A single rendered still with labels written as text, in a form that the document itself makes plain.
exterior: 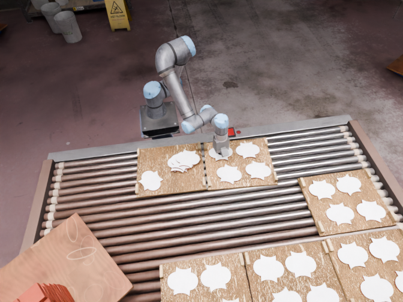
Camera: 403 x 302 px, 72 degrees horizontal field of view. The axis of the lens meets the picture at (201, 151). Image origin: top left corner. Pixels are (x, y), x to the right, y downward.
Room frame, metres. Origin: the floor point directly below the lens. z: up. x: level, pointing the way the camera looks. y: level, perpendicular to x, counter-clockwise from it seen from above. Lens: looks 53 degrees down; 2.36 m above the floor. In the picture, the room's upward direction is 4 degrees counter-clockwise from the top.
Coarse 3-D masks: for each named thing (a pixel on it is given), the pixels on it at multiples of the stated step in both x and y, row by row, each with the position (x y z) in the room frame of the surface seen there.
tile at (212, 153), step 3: (210, 150) 1.06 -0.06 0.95; (213, 150) 1.06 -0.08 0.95; (228, 150) 1.05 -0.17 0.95; (231, 150) 1.05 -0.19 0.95; (210, 153) 1.04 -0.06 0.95; (213, 153) 1.03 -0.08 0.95; (216, 153) 1.03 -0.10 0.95; (231, 153) 1.03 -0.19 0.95; (210, 156) 1.02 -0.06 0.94; (213, 156) 1.01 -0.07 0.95; (216, 156) 1.01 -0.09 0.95; (219, 156) 1.01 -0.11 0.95; (225, 156) 1.01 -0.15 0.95; (228, 156) 1.01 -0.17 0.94; (216, 159) 0.99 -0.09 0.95; (219, 159) 0.99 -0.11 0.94; (222, 159) 0.99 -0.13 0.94; (225, 159) 0.98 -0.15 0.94
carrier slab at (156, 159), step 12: (192, 144) 1.13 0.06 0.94; (144, 156) 1.05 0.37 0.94; (156, 156) 1.05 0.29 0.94; (168, 156) 1.04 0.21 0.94; (144, 168) 0.96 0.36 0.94; (156, 168) 0.96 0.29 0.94; (168, 168) 0.95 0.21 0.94; (192, 168) 0.94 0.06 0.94; (168, 180) 0.86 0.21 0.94; (180, 180) 0.86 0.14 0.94; (192, 180) 0.85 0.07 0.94; (144, 192) 0.79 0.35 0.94; (156, 192) 0.79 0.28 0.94; (168, 192) 0.78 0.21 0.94; (180, 192) 0.78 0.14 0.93
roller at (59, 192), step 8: (336, 152) 1.00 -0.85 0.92; (344, 152) 1.00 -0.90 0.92; (352, 152) 0.99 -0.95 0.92; (360, 152) 0.99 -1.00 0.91; (280, 160) 0.97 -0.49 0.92; (288, 160) 0.97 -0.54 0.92; (296, 160) 0.96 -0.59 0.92; (304, 160) 0.96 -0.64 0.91; (312, 160) 0.96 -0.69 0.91; (320, 160) 0.96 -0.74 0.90; (104, 184) 0.88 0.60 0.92; (112, 184) 0.87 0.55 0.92; (120, 184) 0.87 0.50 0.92; (128, 184) 0.87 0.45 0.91; (56, 192) 0.84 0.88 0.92; (64, 192) 0.84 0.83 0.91; (72, 192) 0.84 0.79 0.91; (80, 192) 0.84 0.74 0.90
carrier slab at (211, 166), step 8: (208, 144) 1.12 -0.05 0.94; (232, 144) 1.10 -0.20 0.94; (256, 144) 1.09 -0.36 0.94; (208, 152) 1.05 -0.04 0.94; (264, 152) 1.03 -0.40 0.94; (208, 160) 0.99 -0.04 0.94; (224, 160) 0.99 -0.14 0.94; (232, 160) 0.98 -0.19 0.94; (240, 160) 0.98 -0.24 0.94; (248, 160) 0.97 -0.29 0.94; (256, 160) 0.97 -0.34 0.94; (264, 160) 0.97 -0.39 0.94; (208, 168) 0.93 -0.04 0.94; (216, 168) 0.93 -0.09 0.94; (240, 168) 0.92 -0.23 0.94; (272, 168) 0.90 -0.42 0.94; (208, 176) 0.88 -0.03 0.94; (216, 176) 0.87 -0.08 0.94; (248, 176) 0.86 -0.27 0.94; (272, 176) 0.85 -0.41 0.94; (216, 184) 0.82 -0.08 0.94; (224, 184) 0.82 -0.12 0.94; (240, 184) 0.81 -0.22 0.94; (248, 184) 0.80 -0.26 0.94; (256, 184) 0.80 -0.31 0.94; (264, 184) 0.80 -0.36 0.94; (272, 184) 0.80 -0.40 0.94
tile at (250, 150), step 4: (240, 144) 1.09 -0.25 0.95; (244, 144) 1.09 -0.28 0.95; (248, 144) 1.09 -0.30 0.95; (252, 144) 1.09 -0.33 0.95; (236, 148) 1.07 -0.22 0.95; (240, 148) 1.06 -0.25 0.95; (244, 148) 1.06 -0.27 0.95; (248, 148) 1.06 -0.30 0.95; (252, 148) 1.06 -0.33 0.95; (256, 148) 1.06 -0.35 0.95; (236, 152) 1.03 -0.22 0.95; (240, 152) 1.03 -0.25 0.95; (244, 152) 1.03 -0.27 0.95; (248, 152) 1.03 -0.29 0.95; (252, 152) 1.02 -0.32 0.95; (256, 152) 1.02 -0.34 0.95; (244, 156) 1.00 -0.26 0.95; (248, 156) 0.99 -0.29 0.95; (252, 156) 0.99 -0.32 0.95
